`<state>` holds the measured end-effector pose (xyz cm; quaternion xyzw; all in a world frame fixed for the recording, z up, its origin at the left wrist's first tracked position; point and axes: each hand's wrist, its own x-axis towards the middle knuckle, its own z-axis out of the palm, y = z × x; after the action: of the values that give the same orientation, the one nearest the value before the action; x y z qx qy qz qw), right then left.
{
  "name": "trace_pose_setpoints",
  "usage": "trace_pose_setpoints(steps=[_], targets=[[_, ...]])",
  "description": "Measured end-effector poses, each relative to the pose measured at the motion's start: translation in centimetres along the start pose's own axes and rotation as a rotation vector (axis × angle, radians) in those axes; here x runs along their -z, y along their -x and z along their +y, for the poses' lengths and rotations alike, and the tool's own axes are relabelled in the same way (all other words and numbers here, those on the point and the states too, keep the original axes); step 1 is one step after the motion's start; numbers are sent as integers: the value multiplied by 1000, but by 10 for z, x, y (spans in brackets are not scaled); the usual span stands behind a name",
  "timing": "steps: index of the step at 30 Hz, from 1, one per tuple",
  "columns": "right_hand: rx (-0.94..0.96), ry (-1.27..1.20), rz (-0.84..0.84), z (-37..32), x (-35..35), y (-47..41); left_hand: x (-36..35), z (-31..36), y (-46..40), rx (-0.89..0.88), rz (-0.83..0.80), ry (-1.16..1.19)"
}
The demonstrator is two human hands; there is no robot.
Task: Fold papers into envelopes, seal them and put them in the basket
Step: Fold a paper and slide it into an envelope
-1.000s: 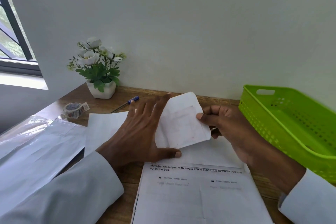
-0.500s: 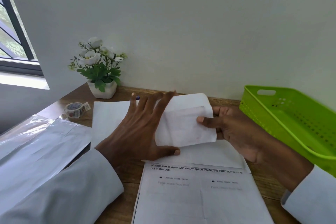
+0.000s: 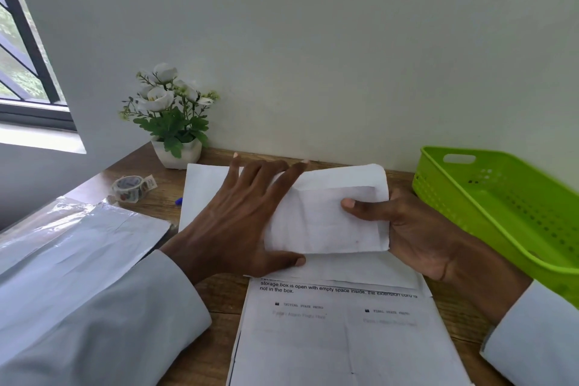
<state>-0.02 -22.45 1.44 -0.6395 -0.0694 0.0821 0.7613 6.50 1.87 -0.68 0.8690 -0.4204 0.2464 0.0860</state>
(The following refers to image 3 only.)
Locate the white window sill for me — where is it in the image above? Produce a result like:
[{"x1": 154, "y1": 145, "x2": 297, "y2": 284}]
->
[{"x1": 0, "y1": 122, "x2": 87, "y2": 155}]

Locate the person's left forearm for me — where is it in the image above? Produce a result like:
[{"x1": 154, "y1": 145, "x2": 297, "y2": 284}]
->
[{"x1": 0, "y1": 245, "x2": 214, "y2": 386}]

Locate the person's right hand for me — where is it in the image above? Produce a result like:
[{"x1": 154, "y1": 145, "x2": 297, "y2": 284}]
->
[{"x1": 340, "y1": 186, "x2": 467, "y2": 283}]

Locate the person's right forearm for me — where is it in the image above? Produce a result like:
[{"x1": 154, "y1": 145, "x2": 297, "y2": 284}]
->
[{"x1": 443, "y1": 236, "x2": 579, "y2": 386}]

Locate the white paper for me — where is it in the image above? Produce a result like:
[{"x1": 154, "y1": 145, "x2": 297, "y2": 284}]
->
[{"x1": 264, "y1": 163, "x2": 391, "y2": 256}]

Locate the black framed window with grille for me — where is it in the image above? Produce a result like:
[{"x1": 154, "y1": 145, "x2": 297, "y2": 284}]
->
[{"x1": 0, "y1": 0, "x2": 77, "y2": 131}]

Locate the plastic-wrapped white envelope pack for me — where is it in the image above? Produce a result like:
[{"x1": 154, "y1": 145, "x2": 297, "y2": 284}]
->
[{"x1": 0, "y1": 197, "x2": 175, "y2": 366}]

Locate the green plastic basket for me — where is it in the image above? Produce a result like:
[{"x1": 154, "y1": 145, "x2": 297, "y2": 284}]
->
[{"x1": 411, "y1": 146, "x2": 579, "y2": 309}]

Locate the long white envelope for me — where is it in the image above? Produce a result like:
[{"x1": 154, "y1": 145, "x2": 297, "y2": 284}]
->
[{"x1": 177, "y1": 163, "x2": 422, "y2": 290}]

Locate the patterned tape roll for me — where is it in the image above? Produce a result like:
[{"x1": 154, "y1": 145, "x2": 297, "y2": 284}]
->
[{"x1": 111, "y1": 174, "x2": 157, "y2": 204}]

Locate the person's left hand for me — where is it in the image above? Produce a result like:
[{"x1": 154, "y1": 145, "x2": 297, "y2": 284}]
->
[{"x1": 159, "y1": 153, "x2": 311, "y2": 286}]

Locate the stack of printed papers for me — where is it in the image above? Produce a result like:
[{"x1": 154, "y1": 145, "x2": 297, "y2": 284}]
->
[{"x1": 226, "y1": 279, "x2": 473, "y2": 386}]

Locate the potted white flower plant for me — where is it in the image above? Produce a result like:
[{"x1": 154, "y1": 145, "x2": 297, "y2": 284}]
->
[{"x1": 119, "y1": 62, "x2": 221, "y2": 170}]

